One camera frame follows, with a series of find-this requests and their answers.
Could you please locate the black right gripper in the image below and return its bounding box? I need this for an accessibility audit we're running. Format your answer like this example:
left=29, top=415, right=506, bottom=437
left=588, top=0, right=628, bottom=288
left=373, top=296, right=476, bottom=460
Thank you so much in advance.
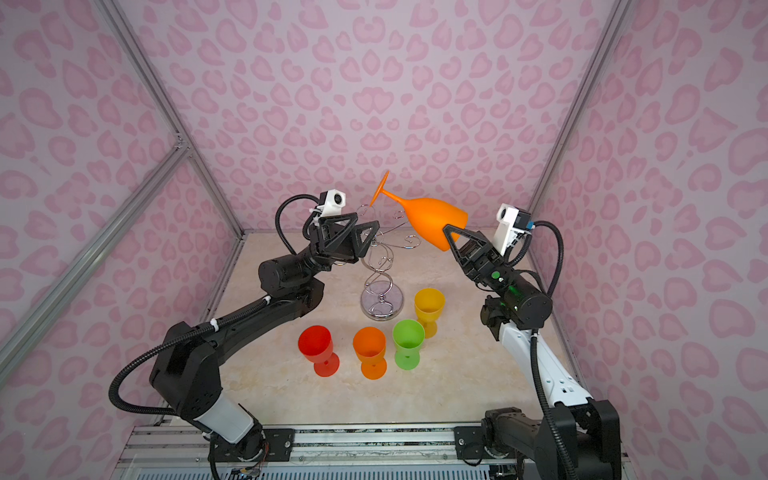
left=443, top=234, right=533, bottom=303

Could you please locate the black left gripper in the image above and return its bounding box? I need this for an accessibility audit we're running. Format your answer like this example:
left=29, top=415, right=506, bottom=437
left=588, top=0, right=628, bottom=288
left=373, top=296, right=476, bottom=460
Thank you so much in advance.
left=293, top=224, right=375, bottom=287

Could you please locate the orange plastic wine glass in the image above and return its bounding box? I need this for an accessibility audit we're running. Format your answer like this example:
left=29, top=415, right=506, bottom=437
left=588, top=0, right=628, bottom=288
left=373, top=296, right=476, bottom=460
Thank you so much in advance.
left=370, top=170, right=469, bottom=251
left=353, top=327, right=387, bottom=380

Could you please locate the yellow plastic wine glass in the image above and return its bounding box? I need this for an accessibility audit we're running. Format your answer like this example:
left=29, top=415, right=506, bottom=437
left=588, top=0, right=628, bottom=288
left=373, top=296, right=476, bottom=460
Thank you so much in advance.
left=414, top=288, right=446, bottom=339

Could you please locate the green plastic wine glass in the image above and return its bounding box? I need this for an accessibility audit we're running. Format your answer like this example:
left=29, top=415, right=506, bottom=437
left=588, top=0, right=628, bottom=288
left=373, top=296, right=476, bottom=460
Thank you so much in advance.
left=392, top=319, right=425, bottom=371

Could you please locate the red plastic wine glass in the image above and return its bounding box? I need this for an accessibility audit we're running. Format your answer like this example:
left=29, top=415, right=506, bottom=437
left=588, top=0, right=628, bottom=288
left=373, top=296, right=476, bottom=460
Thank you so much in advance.
left=298, top=325, right=340, bottom=378

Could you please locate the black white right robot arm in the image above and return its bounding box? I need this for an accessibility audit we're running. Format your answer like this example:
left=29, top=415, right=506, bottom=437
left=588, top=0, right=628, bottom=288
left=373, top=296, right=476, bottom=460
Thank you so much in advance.
left=443, top=225, right=622, bottom=479

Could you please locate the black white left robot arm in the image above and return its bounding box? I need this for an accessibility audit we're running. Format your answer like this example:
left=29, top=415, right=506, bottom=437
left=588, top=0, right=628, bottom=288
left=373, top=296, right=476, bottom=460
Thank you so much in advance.
left=150, top=214, right=379, bottom=460

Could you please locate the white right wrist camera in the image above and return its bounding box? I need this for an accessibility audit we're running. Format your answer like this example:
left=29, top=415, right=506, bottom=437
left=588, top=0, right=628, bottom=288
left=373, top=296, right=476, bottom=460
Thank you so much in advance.
left=492, top=204, right=534, bottom=256

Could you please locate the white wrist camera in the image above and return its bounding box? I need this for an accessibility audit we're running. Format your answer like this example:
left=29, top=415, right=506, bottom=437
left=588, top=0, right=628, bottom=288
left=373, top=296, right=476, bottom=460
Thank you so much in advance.
left=311, top=189, right=346, bottom=218
left=492, top=204, right=534, bottom=256

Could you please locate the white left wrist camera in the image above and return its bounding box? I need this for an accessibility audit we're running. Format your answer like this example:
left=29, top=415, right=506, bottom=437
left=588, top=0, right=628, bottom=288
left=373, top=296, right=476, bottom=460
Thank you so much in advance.
left=311, top=189, right=346, bottom=218

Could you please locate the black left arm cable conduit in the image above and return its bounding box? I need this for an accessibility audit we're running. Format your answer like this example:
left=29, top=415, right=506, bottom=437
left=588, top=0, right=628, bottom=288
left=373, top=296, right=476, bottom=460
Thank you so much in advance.
left=107, top=193, right=322, bottom=416

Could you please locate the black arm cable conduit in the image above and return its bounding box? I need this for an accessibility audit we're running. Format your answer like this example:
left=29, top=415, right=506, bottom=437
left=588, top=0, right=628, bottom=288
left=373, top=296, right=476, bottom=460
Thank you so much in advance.
left=107, top=193, right=322, bottom=416
left=506, top=220, right=580, bottom=480

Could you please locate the chrome wire wine glass rack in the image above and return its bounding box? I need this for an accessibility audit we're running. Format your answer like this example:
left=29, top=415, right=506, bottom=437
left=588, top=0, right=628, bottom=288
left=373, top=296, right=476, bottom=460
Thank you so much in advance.
left=360, top=209, right=422, bottom=322

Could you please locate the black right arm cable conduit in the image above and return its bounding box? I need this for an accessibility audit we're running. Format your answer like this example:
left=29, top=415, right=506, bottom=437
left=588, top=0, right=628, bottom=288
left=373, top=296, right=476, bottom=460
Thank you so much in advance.
left=506, top=220, right=580, bottom=480

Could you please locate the aluminium corner frame post right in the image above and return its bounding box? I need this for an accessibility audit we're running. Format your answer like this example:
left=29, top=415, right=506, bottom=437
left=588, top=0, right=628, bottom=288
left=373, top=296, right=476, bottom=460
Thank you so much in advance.
left=528, top=0, right=636, bottom=215

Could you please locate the aluminium corner frame post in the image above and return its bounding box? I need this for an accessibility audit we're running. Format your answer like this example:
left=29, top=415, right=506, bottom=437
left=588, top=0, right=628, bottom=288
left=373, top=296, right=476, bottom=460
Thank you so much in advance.
left=94, top=0, right=246, bottom=238
left=528, top=0, right=636, bottom=215

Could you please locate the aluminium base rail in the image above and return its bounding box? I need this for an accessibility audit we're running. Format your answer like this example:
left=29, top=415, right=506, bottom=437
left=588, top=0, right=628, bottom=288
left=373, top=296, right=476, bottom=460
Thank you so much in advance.
left=113, top=419, right=637, bottom=480

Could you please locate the aluminium corner frame post left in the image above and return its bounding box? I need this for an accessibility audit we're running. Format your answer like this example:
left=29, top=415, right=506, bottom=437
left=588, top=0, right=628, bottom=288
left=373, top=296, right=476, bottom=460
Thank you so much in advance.
left=94, top=0, right=246, bottom=238

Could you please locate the aluminium diagonal frame bar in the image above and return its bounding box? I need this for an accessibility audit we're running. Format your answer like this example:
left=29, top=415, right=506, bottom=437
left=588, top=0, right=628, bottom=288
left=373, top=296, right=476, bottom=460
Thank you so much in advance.
left=1, top=141, right=189, bottom=385

